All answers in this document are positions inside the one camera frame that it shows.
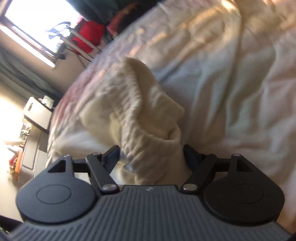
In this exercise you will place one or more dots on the pile of colourful clothes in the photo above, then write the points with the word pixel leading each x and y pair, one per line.
pixel 113 26

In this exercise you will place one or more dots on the pink bed duvet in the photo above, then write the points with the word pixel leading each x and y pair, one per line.
pixel 229 64

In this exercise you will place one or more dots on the white garment steamer stand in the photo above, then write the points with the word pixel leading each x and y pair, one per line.
pixel 66 34

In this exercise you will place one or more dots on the teal right curtain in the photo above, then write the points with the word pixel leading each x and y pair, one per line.
pixel 102 11

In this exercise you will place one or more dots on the black and white chair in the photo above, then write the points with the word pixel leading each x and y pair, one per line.
pixel 39 112

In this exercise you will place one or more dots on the teal curtain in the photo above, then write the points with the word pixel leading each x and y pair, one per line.
pixel 22 81
pixel 102 11

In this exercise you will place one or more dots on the teal left curtain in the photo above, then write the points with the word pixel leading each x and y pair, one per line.
pixel 22 81

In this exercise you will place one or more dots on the window with dark frame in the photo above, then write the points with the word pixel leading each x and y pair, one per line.
pixel 36 26

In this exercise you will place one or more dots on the orange box on dresser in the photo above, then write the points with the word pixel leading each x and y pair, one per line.
pixel 15 164

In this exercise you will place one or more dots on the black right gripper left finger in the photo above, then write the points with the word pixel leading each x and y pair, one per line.
pixel 110 159

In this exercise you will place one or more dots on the cream white sweatshirt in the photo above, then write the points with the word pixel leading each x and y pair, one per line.
pixel 131 110

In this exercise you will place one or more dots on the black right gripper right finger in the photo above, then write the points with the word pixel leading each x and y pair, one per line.
pixel 192 157

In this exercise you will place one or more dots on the white drawer dresser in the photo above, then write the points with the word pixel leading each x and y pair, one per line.
pixel 33 142

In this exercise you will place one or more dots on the red bag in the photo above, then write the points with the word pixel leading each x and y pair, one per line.
pixel 91 31

